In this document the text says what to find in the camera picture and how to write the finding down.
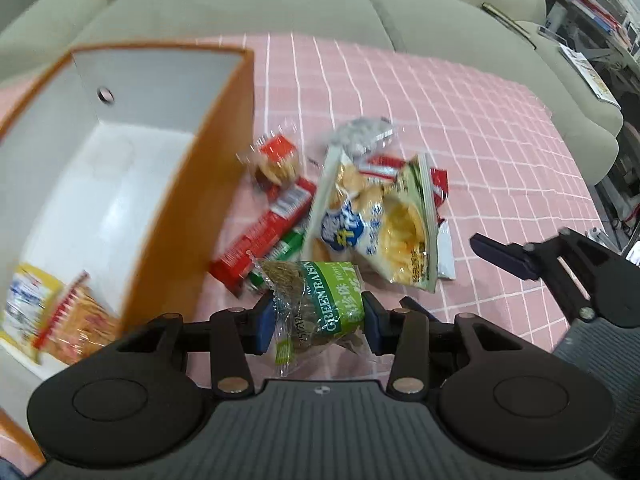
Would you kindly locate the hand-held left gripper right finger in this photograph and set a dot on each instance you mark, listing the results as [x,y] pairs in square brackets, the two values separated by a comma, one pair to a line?
[376,325]

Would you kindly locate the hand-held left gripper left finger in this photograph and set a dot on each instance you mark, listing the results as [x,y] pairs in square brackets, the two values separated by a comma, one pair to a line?
[265,327]

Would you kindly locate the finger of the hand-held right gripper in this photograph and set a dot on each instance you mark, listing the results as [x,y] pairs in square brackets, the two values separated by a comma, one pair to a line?
[500,256]
[414,306]

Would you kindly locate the green raisin packet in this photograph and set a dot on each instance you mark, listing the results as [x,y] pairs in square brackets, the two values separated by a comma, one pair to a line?
[320,300]

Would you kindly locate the red and white snack bag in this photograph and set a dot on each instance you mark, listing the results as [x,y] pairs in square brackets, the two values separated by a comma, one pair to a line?
[440,190]

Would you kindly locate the orange box with white inside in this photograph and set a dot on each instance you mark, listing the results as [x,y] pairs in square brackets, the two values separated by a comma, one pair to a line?
[150,95]

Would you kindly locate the green snack packet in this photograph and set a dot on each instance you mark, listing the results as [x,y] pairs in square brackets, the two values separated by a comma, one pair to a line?
[285,247]

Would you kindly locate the yellow chips bag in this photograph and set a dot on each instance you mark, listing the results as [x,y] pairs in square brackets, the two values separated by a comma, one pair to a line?
[360,220]

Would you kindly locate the long red snack packet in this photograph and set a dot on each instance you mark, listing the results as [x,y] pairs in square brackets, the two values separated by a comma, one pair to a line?
[270,225]

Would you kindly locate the pink checked tablecloth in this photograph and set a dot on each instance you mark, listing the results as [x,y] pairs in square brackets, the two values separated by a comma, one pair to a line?
[475,125]

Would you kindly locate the small red cracker packet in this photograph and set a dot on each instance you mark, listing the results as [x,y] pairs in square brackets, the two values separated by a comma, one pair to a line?
[277,160]

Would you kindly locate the orange snack packet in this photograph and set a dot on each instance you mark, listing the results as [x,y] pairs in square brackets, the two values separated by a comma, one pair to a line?
[85,325]

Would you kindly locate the clear grey snack packet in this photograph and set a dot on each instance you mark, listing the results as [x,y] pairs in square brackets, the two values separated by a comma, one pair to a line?
[357,132]

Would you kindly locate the colourful magazine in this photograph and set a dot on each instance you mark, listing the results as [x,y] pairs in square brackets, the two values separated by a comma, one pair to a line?
[590,72]

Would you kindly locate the white phone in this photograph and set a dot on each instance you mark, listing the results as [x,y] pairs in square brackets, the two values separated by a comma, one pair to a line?
[550,32]

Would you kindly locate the dark book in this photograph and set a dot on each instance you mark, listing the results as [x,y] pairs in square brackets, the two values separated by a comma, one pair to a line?
[505,17]

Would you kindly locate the yellow snack packet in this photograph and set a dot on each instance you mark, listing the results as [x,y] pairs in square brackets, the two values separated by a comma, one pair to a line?
[27,305]

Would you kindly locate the row of books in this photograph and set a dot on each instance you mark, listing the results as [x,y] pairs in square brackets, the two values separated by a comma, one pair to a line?
[600,12]

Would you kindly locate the beige sofa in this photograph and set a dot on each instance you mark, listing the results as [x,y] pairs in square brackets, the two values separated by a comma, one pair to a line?
[300,0]

